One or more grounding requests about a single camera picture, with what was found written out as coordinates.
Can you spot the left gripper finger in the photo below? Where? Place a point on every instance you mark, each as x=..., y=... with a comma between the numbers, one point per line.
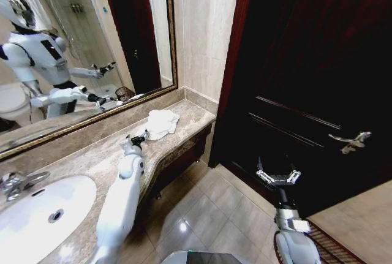
x=144, y=140
x=145, y=134

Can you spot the dark wooden door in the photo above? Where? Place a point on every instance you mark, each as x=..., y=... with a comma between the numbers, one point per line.
x=312, y=62

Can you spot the dark red door frame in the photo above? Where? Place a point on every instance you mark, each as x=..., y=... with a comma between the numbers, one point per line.
x=232, y=62

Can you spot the chrome sink drain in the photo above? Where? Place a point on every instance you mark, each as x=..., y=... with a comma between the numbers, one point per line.
x=55, y=215

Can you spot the gold framed wall mirror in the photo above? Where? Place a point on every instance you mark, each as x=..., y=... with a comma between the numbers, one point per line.
x=85, y=31

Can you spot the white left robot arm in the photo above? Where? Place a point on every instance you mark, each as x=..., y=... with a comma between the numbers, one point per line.
x=118, y=202

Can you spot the chrome faucet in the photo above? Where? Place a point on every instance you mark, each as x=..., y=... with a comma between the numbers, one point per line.
x=18, y=182

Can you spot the white crumpled towel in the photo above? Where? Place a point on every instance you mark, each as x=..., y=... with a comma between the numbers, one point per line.
x=160, y=123

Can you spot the dark wood vanity cabinet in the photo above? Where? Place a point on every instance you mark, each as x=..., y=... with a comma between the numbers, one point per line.
x=180, y=156

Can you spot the white oval sink basin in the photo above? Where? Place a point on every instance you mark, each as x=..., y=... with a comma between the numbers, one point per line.
x=33, y=215

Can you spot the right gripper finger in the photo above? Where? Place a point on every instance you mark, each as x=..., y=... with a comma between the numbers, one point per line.
x=293, y=176
x=265, y=175

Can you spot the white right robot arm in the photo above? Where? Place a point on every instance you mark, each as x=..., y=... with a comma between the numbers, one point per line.
x=295, y=239

